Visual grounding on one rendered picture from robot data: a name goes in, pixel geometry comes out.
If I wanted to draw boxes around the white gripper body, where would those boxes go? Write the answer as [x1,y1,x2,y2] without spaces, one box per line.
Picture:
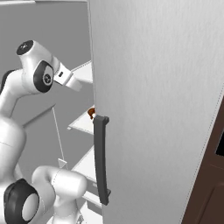
[65,75,84,93]

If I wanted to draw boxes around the white freezer rack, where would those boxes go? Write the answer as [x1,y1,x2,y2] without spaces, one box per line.
[70,59,95,85]
[81,188,103,210]
[66,104,96,136]
[71,144,97,184]

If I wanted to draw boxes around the brown chicken drumstick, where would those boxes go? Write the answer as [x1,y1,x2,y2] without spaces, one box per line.
[87,107,97,121]

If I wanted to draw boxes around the grey freezer body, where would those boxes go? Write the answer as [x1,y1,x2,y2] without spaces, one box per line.
[0,0,103,224]

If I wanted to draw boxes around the grey freezer door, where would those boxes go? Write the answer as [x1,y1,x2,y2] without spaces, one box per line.
[87,0,224,224]

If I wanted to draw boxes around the dark brown cabinet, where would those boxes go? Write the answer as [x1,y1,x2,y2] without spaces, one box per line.
[180,95,224,224]

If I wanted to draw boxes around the dark grey door handle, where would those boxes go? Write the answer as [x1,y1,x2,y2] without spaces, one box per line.
[93,114,111,207]

